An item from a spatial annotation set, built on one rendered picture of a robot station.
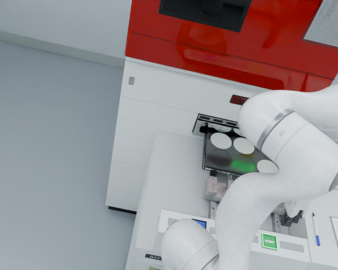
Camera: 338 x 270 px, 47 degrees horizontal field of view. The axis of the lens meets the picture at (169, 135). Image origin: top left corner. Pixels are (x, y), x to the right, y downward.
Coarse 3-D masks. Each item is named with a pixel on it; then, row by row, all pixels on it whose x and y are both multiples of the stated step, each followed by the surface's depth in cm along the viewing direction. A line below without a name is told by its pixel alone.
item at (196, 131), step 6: (198, 120) 178; (204, 120) 179; (198, 126) 180; (210, 126) 180; (216, 126) 179; (222, 126) 179; (228, 126) 179; (234, 126) 180; (198, 132) 183; (234, 132) 180; (240, 132) 180
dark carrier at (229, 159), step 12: (216, 132) 181; (228, 132) 182; (216, 156) 170; (228, 156) 172; (240, 156) 173; (252, 156) 175; (264, 156) 176; (216, 168) 166; (228, 168) 167; (240, 168) 168; (252, 168) 170
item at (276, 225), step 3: (273, 213) 162; (273, 216) 162; (276, 216) 161; (273, 219) 161; (276, 219) 160; (273, 222) 160; (276, 222) 159; (279, 222) 159; (273, 225) 160; (276, 225) 158; (279, 225) 158; (273, 228) 159; (276, 228) 157; (279, 228) 157; (273, 231) 158; (276, 231) 156; (279, 231) 156
